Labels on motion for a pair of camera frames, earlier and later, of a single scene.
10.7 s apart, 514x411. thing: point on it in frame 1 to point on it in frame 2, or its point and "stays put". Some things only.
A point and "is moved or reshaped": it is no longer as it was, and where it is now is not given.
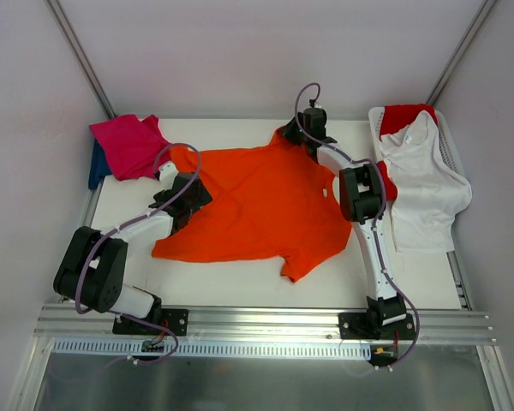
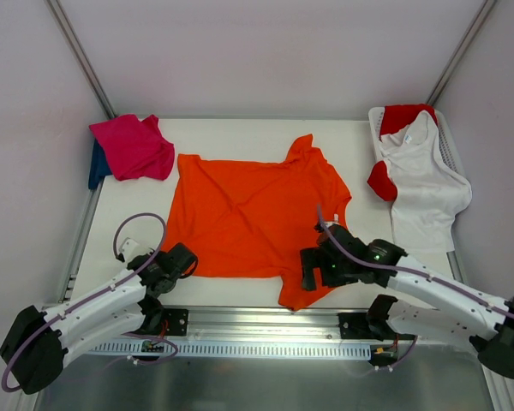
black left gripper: [198, 195] to [155, 282]
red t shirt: [391, 118] stays put
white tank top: [428, 195] stays put
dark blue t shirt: [99, 168] stays put
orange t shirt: [271, 203] is moved or reshaped
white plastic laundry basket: [449, 154] stays put
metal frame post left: [79, 58] stays put
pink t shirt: [134, 149] stays put
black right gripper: [291, 129] to [310, 265]
